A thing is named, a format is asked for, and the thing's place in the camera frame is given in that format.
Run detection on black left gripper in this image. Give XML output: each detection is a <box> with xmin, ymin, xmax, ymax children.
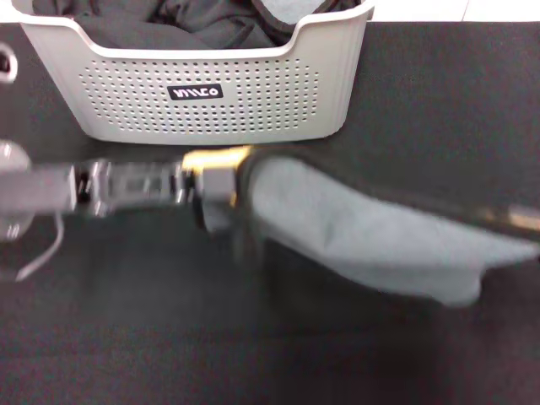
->
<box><xmin>0</xmin><ymin>163</ymin><xmax>80</xmax><ymax>217</ymax></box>

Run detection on yellow grey towel black trim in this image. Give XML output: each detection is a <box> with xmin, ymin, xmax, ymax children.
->
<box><xmin>181</xmin><ymin>145</ymin><xmax>540</xmax><ymax>310</ymax></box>

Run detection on black tablecloth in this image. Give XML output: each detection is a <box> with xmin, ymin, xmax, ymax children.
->
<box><xmin>0</xmin><ymin>20</ymin><xmax>540</xmax><ymax>405</ymax></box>

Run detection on grey perforated storage box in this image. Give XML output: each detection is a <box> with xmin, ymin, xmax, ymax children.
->
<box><xmin>19</xmin><ymin>0</ymin><xmax>376</xmax><ymax>147</ymax></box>

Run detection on black cloth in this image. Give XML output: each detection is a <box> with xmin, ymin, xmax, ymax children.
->
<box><xmin>32</xmin><ymin>0</ymin><xmax>364</xmax><ymax>51</ymax></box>

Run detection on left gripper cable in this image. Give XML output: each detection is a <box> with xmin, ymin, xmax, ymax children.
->
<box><xmin>15</xmin><ymin>210</ymin><xmax>65</xmax><ymax>283</ymax></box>

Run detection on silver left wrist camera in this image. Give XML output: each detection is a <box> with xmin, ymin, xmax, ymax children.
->
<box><xmin>0</xmin><ymin>40</ymin><xmax>19</xmax><ymax>85</ymax></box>

